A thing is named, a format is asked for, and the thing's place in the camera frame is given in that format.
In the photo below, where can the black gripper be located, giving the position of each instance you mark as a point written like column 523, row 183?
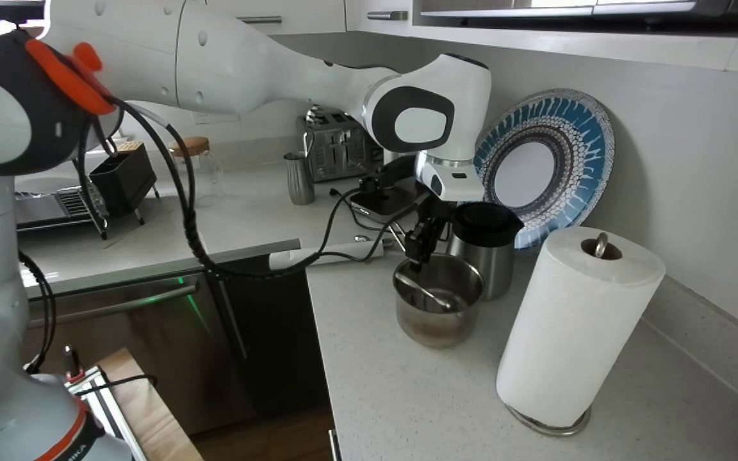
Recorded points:
column 432, row 221

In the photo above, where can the metal spoon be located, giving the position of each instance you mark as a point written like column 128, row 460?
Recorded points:
column 429, row 292

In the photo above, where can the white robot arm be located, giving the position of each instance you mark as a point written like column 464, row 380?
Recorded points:
column 215, row 60

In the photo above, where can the clear jar with wooden lid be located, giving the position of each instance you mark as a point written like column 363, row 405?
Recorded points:
column 194, row 146

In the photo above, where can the metal tongs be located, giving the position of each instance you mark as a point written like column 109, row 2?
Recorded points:
column 395, row 238

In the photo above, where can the small metal object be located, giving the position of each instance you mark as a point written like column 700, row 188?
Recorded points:
column 360, row 238

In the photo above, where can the steel carafe with black lid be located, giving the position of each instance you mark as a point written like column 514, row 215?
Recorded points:
column 492, row 260

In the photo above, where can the silver toaster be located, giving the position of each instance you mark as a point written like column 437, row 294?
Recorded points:
column 333, row 154

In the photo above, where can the small steel cup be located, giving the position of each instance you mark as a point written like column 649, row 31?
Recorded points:
column 297, row 183

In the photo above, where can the blue and white patterned plate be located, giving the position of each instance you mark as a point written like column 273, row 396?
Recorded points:
column 549, row 175

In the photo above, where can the white paper towel roll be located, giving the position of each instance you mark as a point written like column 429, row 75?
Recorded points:
column 575, row 333

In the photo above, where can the metal paper towel holder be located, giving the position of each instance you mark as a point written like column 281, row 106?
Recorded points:
column 600, row 247

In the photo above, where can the dark cabinet door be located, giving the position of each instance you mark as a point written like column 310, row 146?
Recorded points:
column 268, row 348

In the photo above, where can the white upper cabinet door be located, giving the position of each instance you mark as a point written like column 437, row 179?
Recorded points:
column 300, row 14
column 378, row 14

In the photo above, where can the black utensil holder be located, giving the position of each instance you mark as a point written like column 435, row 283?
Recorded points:
column 126, row 179

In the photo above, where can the steel dishwasher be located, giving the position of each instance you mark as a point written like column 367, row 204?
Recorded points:
column 128, row 341

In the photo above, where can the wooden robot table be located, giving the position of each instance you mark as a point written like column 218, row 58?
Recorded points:
column 146, row 417

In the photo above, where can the metal dish rack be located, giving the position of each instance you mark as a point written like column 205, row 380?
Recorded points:
column 51, row 207

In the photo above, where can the black chair armrest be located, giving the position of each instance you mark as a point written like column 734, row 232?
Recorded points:
column 0, row 8

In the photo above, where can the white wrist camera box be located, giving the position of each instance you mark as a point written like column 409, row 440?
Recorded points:
column 449, row 178

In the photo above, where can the white open wall shelf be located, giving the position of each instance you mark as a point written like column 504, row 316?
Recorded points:
column 608, row 42

